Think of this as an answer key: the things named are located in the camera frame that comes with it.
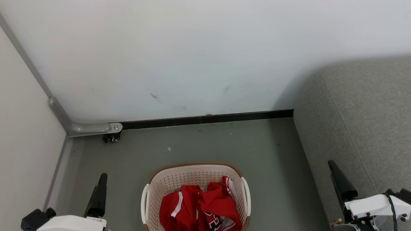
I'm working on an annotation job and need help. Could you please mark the grey partition edge strip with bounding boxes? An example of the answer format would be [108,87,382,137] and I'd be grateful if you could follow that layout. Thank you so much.
[0,13,52,98]

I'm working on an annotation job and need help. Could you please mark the grey fabric sofa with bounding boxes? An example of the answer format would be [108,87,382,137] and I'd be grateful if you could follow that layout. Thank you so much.
[293,57,411,231]

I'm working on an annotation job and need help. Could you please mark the black baseboard strip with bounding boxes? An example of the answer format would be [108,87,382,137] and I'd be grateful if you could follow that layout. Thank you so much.
[121,109,294,130]

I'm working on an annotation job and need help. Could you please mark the red shorts with white stripe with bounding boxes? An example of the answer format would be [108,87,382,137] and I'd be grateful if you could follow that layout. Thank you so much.
[159,185,203,231]

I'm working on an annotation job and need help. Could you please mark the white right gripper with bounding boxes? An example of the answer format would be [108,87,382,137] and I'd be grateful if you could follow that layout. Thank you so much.
[328,160,411,220]

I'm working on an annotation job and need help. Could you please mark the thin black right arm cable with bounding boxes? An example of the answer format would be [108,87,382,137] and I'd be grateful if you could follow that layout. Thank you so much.
[384,192,406,231]

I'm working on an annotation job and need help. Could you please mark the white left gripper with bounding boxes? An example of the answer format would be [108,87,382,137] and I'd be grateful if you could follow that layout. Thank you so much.
[37,173,108,231]

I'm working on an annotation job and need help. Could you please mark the cream plastic laundry basket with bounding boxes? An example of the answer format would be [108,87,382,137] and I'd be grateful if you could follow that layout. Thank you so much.
[141,162,251,231]

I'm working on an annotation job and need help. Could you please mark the red jersey with striped trim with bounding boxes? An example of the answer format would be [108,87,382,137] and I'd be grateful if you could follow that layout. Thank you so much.
[197,175,243,231]

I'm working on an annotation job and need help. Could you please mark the grey metal partition foot bracket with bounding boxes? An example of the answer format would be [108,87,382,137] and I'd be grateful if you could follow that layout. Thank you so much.
[48,96,123,138]

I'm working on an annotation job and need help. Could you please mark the small black caster wheel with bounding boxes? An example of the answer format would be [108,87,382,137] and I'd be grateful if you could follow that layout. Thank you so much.
[103,132,122,143]

